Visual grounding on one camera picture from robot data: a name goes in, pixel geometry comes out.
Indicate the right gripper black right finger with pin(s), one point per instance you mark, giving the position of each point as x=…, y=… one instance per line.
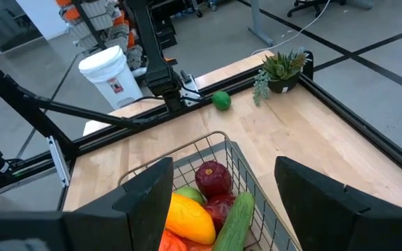
x=312, y=205

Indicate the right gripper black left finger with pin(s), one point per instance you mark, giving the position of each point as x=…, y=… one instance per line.
x=148, y=209

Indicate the red-orange lobed fruit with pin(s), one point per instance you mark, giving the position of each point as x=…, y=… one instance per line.
x=171, y=243

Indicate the yellow mango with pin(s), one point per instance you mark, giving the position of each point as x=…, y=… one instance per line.
x=188, y=219

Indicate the bright green pear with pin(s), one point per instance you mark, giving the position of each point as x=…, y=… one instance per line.
x=190, y=193

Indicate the green cucumber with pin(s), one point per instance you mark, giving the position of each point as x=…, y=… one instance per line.
x=236, y=223

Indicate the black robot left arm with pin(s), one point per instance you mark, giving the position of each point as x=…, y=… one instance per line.
x=155, y=62

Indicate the small green lime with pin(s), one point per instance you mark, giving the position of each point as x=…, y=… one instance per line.
x=221, y=101

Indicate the white plastic bucket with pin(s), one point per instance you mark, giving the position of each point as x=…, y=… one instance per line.
x=110, y=80

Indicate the succulent plant black pot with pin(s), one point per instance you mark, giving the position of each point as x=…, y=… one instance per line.
x=281, y=69

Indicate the black equipment cart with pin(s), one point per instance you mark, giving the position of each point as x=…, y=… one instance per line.
x=167, y=24

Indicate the storage rack orange items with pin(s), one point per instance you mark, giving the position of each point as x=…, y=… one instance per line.
x=96, y=24

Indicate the grey desk leg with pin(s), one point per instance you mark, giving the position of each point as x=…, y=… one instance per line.
x=258, y=21

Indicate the black office chair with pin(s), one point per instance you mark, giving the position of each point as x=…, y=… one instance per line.
x=312, y=4

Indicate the white frame bracket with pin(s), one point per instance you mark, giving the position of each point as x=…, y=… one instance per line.
x=58, y=161

